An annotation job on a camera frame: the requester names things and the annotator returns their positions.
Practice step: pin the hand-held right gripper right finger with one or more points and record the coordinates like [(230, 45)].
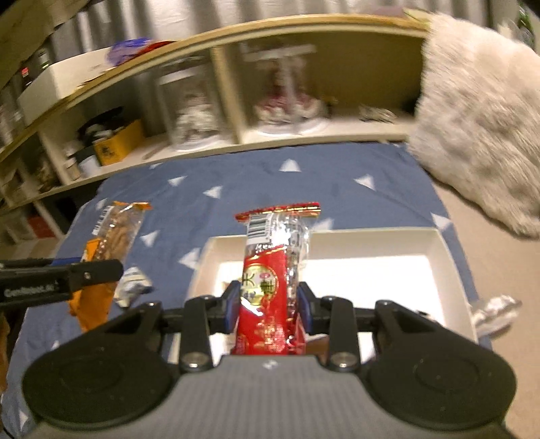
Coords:
[(304, 308)]

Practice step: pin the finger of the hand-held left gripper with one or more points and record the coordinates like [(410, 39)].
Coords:
[(95, 274)]

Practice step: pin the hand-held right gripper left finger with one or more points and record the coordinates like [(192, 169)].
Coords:
[(231, 308)]

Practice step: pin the brown snack packet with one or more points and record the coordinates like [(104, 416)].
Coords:
[(318, 346)]

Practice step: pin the red and clear snack packet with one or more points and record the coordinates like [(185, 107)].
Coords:
[(265, 287)]

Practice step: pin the orange and clear snack packet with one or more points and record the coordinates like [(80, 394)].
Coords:
[(120, 228)]

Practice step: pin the white cardboard box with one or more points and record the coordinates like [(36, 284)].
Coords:
[(379, 270)]

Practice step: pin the small silver snack packet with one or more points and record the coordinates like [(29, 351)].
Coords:
[(133, 287)]

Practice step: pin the small white container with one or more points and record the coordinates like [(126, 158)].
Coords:
[(88, 166)]

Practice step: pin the yellow box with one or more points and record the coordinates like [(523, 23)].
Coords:
[(118, 145)]

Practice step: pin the blue triangle print blanket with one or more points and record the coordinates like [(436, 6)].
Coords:
[(253, 177)]

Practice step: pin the black round object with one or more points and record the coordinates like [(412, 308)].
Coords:
[(99, 122)]

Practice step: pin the clear case with white doll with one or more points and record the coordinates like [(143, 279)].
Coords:
[(192, 109)]

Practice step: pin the crumpled silver foil wrapper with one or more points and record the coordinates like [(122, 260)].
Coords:
[(495, 314)]

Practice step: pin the white storage box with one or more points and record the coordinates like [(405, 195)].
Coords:
[(63, 84)]

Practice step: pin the small beige ornament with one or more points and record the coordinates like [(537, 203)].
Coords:
[(376, 114)]

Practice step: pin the cream wooden shelf unit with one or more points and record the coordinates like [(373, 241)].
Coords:
[(225, 97)]

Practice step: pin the clear case with pink doll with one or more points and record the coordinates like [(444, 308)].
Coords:
[(287, 93)]

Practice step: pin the blue and red bag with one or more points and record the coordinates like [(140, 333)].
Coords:
[(135, 48)]

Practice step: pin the fluffy white pillow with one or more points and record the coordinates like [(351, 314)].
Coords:
[(476, 126)]

